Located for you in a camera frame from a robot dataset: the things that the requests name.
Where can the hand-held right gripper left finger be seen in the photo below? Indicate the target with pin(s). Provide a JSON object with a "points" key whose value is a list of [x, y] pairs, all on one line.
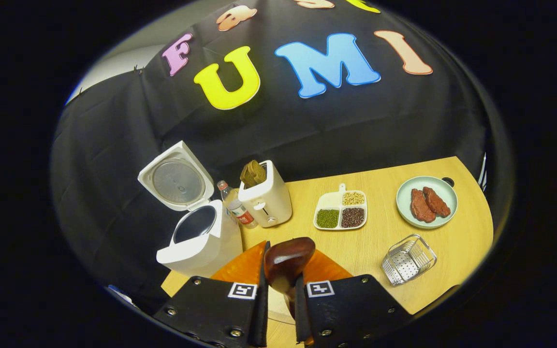
{"points": [[263, 309]]}

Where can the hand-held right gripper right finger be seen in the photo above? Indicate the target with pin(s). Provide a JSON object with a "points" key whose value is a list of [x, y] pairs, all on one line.
{"points": [[300, 314]]}

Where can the brown bread slice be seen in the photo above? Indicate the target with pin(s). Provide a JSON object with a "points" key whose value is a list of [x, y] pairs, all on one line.
{"points": [[248, 176], [260, 171]]}

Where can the pale green plate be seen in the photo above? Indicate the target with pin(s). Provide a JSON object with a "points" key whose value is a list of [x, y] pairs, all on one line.
{"points": [[404, 203]]}

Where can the cream toaster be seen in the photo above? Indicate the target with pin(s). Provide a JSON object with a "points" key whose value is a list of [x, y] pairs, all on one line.
{"points": [[271, 203]]}

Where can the white rice cooker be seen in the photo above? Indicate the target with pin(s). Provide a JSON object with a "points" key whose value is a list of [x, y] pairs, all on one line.
{"points": [[196, 251]]}

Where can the clear plastic water bottle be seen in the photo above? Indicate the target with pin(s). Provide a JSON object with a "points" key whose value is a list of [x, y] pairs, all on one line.
{"points": [[240, 212]]}

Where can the clear container of rice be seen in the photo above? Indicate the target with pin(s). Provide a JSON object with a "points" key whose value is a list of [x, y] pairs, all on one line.
{"points": [[276, 309]]}

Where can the red meat piece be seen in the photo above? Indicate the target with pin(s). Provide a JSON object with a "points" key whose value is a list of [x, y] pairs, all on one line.
{"points": [[437, 202], [421, 208]]}

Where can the black table grommet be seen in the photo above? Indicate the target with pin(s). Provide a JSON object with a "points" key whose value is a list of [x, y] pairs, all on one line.
{"points": [[447, 181]]}

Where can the dark wooden spoon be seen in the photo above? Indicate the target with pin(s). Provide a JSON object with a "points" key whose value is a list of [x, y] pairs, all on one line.
{"points": [[288, 261]]}

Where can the white divided grain dish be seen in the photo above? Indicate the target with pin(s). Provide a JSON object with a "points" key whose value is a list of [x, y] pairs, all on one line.
{"points": [[329, 200]]}

